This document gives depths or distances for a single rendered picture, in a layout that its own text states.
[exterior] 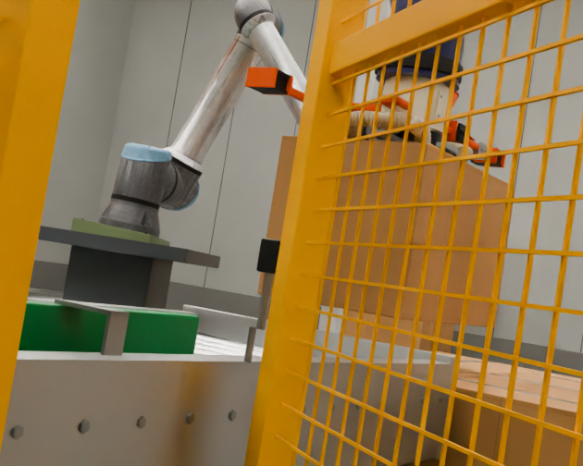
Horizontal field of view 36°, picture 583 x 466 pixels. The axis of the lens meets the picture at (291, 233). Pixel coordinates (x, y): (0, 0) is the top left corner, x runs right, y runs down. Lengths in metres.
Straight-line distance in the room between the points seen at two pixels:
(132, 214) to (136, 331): 1.55
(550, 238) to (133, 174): 9.41
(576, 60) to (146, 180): 9.86
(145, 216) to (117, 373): 1.75
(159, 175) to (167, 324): 1.56
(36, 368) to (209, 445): 0.33
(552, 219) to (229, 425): 10.72
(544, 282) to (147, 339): 10.67
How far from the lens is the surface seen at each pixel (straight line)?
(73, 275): 2.70
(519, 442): 1.91
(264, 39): 2.75
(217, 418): 1.16
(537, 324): 11.73
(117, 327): 1.03
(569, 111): 12.03
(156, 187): 2.74
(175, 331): 1.23
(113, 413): 1.01
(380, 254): 2.05
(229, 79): 2.90
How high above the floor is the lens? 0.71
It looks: 3 degrees up
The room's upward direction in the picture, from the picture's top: 9 degrees clockwise
